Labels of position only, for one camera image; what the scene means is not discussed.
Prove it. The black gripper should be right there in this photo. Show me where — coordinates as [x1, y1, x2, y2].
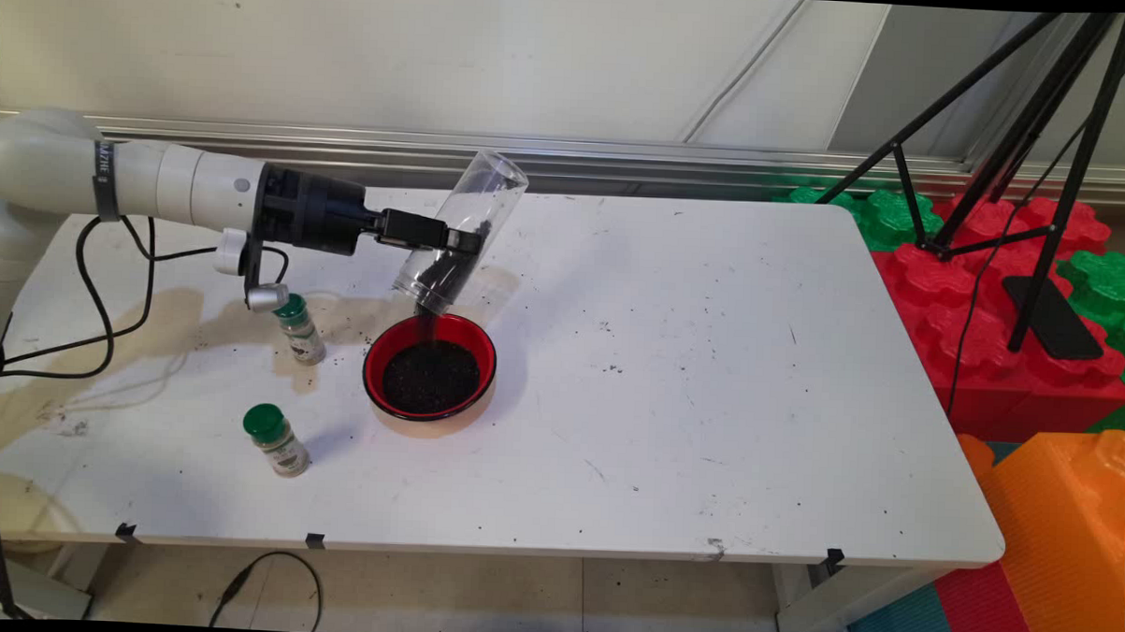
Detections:
[252, 162, 487, 263]

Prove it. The clear plastic jar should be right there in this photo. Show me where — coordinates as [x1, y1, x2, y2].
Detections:
[391, 146, 531, 320]

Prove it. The red bowl black rim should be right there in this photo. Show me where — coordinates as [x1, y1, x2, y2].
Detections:
[360, 310, 500, 441]

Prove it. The dark grains heap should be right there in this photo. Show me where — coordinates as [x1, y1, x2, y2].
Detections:
[381, 336, 483, 417]

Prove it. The green cap spice bottle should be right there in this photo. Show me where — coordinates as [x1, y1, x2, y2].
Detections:
[269, 293, 329, 367]
[241, 402, 314, 480]

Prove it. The green foam block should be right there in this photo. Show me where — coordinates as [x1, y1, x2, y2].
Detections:
[775, 179, 947, 255]
[1052, 249, 1125, 360]

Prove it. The grey metal base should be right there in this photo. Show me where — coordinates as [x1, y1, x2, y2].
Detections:
[0, 547, 94, 624]

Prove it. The white table leg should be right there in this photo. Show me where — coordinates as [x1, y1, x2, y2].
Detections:
[774, 559, 952, 632]

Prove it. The red foam block stack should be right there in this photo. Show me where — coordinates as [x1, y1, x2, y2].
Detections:
[862, 191, 1125, 447]

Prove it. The teal floor mat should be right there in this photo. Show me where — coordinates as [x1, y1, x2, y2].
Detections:
[846, 581, 961, 632]

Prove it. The black flat plate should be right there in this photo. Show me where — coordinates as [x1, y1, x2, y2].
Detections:
[999, 273, 1107, 364]

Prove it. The black tripod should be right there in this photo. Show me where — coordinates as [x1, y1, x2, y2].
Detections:
[810, 2, 1125, 357]

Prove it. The red floor mat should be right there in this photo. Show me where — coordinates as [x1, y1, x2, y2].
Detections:
[932, 561, 1041, 632]

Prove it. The orange foam block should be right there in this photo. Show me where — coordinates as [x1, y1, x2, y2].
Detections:
[949, 425, 1125, 632]

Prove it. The white silver wrist camera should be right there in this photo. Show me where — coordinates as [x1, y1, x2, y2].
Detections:
[210, 227, 294, 315]

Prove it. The aluminium wall rail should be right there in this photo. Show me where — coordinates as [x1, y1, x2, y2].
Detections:
[0, 109, 1125, 210]

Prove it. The black arm strap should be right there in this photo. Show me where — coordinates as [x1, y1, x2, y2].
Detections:
[91, 140, 123, 223]

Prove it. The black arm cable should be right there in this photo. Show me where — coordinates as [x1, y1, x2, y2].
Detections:
[0, 210, 291, 390]

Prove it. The black floor cable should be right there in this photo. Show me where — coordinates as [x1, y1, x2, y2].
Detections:
[209, 549, 324, 632]

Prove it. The thin black tripod cable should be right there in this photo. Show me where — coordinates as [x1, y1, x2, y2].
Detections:
[945, 40, 1125, 423]

